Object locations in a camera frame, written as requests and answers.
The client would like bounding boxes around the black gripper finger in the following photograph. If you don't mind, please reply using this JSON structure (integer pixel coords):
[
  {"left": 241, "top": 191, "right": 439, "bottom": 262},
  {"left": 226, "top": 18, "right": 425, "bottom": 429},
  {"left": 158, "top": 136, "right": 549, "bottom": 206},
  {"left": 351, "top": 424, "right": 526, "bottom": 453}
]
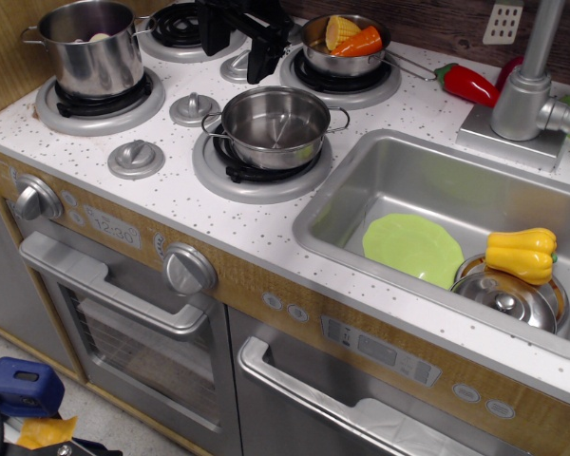
[
  {"left": 246, "top": 37, "right": 284, "bottom": 85},
  {"left": 198, "top": 7, "right": 231, "bottom": 56}
]

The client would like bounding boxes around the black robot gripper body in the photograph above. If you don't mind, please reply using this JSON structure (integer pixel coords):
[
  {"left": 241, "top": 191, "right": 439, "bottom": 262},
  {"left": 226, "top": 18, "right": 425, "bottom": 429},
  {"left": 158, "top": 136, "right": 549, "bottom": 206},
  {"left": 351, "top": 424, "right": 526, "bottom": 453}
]
[{"left": 195, "top": 1, "right": 294, "bottom": 51}]

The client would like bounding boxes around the back left stove burner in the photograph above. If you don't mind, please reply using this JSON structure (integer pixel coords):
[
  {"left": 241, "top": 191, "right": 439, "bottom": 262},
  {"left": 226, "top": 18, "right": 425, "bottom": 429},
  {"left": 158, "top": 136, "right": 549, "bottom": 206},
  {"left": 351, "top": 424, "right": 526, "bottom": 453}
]
[{"left": 137, "top": 1, "right": 247, "bottom": 64}]

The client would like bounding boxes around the stove burner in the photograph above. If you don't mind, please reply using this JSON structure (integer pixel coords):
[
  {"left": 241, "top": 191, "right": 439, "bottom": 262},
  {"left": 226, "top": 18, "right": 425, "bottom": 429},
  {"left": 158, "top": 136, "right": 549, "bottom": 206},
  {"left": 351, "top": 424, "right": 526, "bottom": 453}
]
[
  {"left": 279, "top": 50, "right": 402, "bottom": 110},
  {"left": 137, "top": 1, "right": 247, "bottom": 64},
  {"left": 192, "top": 133, "right": 333, "bottom": 204},
  {"left": 35, "top": 68, "right": 165, "bottom": 137}
]

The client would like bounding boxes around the back right stove burner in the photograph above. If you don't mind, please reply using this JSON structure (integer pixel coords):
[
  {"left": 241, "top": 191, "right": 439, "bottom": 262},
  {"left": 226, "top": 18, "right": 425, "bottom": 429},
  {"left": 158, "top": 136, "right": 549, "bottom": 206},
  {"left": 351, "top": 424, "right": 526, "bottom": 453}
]
[{"left": 279, "top": 50, "right": 402, "bottom": 110}]

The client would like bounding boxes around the front right stove burner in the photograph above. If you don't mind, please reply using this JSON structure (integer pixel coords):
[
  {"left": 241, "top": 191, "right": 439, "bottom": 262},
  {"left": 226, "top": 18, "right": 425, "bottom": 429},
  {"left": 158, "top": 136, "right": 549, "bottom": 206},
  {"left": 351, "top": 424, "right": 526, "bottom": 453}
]
[{"left": 192, "top": 133, "right": 333, "bottom": 204}]

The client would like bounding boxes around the front left stove burner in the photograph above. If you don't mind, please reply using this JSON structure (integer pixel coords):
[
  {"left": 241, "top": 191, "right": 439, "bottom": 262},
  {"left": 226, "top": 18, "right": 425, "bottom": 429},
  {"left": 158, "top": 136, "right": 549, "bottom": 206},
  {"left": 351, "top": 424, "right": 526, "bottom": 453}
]
[{"left": 35, "top": 68, "right": 165, "bottom": 137}]

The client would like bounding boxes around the grey stovetop knob back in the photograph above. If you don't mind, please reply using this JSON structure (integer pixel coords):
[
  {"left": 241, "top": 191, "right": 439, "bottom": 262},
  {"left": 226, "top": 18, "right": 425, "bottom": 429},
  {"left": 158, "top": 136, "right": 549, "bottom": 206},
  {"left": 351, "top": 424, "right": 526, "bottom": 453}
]
[{"left": 219, "top": 49, "right": 250, "bottom": 84}]

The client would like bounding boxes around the grey stovetop knob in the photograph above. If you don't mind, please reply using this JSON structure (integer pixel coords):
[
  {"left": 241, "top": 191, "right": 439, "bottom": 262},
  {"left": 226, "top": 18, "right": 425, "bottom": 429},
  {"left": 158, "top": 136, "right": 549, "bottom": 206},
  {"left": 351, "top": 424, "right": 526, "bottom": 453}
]
[
  {"left": 169, "top": 92, "right": 219, "bottom": 127},
  {"left": 219, "top": 49, "right": 250, "bottom": 84},
  {"left": 107, "top": 140, "right": 165, "bottom": 180}
]

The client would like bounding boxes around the small steel saucepan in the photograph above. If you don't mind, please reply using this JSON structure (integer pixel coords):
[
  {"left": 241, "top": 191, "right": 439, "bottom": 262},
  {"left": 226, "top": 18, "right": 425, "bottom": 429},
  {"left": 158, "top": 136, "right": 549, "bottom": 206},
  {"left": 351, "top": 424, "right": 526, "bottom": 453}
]
[{"left": 301, "top": 14, "right": 436, "bottom": 82}]

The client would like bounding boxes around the yellow toy corn cob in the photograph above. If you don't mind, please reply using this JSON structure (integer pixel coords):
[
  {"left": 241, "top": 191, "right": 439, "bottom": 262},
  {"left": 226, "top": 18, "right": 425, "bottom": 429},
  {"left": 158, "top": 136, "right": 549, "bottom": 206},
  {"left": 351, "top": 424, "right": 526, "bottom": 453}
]
[{"left": 325, "top": 15, "right": 361, "bottom": 51}]

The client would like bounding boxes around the grey stovetop knob middle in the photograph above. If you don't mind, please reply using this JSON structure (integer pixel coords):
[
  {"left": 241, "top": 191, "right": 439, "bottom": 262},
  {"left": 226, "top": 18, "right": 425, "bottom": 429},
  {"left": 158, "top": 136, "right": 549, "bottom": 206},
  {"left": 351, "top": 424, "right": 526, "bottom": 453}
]
[{"left": 169, "top": 92, "right": 219, "bottom": 127}]

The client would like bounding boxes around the orange toy carrot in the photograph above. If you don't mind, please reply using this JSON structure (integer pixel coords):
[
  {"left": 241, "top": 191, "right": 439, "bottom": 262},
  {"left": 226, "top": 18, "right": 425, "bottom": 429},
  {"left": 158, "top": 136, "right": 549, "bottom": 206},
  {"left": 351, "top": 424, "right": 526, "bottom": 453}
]
[{"left": 331, "top": 26, "right": 383, "bottom": 57}]

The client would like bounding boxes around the tall steel stock pot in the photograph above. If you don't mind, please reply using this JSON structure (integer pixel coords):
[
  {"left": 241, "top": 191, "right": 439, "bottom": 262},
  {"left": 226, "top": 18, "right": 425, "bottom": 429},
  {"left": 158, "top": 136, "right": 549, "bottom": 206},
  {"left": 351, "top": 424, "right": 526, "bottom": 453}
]
[{"left": 20, "top": 1, "right": 156, "bottom": 99}]

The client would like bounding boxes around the silver sink basin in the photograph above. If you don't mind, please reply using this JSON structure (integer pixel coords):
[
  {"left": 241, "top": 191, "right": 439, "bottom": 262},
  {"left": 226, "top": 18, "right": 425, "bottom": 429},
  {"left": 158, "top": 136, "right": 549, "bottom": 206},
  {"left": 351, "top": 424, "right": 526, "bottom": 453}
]
[{"left": 293, "top": 130, "right": 570, "bottom": 359}]

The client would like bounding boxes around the grey stovetop knob front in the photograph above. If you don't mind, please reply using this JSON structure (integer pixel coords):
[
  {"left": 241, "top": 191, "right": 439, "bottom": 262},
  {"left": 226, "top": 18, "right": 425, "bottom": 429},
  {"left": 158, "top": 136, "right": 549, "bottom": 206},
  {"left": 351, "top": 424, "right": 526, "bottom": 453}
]
[{"left": 107, "top": 140, "right": 165, "bottom": 180}]

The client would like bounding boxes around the red toy chili pepper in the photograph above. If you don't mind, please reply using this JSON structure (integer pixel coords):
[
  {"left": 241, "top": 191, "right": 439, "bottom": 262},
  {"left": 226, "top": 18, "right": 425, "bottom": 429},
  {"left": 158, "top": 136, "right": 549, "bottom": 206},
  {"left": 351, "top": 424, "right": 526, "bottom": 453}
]
[{"left": 434, "top": 63, "right": 500, "bottom": 108}]

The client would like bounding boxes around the right oven dial knob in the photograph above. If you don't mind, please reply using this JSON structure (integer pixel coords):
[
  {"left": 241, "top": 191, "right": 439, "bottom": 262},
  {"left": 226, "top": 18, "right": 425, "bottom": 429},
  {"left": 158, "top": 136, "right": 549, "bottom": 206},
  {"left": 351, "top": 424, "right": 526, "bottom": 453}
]
[{"left": 162, "top": 242, "right": 218, "bottom": 296}]

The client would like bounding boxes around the oven dial knob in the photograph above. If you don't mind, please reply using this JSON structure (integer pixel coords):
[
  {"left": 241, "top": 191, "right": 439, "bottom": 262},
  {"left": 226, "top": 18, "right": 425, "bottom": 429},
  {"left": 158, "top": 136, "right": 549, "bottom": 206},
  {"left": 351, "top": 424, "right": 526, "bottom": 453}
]
[
  {"left": 14, "top": 174, "right": 64, "bottom": 220},
  {"left": 162, "top": 242, "right": 218, "bottom": 296}
]

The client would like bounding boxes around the white slotted spatula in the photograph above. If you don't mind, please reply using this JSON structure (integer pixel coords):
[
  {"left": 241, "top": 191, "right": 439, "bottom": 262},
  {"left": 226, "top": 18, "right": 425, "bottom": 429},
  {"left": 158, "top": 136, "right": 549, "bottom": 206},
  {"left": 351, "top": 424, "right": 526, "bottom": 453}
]
[{"left": 483, "top": 0, "right": 524, "bottom": 46}]

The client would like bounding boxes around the green plastic plate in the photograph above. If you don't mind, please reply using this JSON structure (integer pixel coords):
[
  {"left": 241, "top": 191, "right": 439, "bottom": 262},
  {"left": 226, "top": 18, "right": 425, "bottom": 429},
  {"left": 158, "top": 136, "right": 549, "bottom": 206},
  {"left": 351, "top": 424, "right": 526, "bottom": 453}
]
[{"left": 362, "top": 214, "right": 465, "bottom": 289}]

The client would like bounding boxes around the red toy pepper behind faucet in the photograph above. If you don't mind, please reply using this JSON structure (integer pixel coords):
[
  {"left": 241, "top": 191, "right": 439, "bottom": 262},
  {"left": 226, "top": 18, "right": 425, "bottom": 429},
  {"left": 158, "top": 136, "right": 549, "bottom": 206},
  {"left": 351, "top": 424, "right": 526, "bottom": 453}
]
[{"left": 495, "top": 56, "right": 524, "bottom": 91}]

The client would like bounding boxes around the left oven dial knob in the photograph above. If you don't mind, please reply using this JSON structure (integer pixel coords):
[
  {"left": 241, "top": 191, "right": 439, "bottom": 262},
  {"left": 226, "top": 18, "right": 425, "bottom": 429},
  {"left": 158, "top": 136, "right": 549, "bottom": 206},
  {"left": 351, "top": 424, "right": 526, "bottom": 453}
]
[{"left": 14, "top": 174, "right": 64, "bottom": 220}]

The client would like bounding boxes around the silver toy faucet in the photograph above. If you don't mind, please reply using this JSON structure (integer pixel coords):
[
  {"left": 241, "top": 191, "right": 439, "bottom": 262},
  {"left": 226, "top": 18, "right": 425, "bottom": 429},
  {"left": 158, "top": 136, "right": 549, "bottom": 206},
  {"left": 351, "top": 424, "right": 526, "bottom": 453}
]
[{"left": 456, "top": 1, "right": 570, "bottom": 171}]

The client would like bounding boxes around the silver oven door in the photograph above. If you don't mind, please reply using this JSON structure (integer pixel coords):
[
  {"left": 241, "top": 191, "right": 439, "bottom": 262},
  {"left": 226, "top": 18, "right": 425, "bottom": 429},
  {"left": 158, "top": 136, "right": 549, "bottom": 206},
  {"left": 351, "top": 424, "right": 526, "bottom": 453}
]
[{"left": 19, "top": 231, "right": 242, "bottom": 455}]

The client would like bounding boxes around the yellow toy bell pepper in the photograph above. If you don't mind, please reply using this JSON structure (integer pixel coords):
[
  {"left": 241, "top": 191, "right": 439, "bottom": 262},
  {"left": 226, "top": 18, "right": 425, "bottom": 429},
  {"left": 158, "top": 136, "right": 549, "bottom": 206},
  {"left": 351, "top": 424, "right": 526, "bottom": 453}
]
[{"left": 485, "top": 228, "right": 558, "bottom": 286}]

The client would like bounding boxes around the silver dishwasher door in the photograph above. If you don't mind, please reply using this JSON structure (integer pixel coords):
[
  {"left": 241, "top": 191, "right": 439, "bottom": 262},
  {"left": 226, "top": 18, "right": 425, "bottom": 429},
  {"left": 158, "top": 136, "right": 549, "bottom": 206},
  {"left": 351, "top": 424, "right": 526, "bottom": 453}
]
[{"left": 229, "top": 310, "right": 522, "bottom": 455}]

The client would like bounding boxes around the steel pot lid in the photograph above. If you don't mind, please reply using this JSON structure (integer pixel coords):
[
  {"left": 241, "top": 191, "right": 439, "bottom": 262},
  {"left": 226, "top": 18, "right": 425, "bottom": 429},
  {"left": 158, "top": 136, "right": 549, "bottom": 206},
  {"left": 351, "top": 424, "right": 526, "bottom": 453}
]
[{"left": 450, "top": 271, "right": 559, "bottom": 333}]

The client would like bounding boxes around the blue clamp tool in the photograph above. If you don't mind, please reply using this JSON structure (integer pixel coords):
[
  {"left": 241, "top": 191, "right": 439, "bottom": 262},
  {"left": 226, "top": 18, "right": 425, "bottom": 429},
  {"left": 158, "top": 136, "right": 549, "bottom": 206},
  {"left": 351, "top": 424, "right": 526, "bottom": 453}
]
[{"left": 0, "top": 357, "right": 65, "bottom": 418}]

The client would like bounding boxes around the yellow tape piece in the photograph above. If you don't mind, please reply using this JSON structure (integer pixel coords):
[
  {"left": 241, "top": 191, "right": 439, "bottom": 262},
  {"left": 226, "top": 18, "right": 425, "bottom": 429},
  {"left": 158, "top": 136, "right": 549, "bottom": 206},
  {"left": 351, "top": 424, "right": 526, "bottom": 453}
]
[{"left": 16, "top": 416, "right": 78, "bottom": 449}]

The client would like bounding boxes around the shallow steel two-handled pan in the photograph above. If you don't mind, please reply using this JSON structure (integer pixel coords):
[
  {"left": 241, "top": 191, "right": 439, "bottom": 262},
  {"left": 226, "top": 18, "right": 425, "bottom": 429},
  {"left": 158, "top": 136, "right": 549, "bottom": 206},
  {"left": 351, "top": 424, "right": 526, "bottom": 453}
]
[{"left": 200, "top": 86, "right": 351, "bottom": 171}]

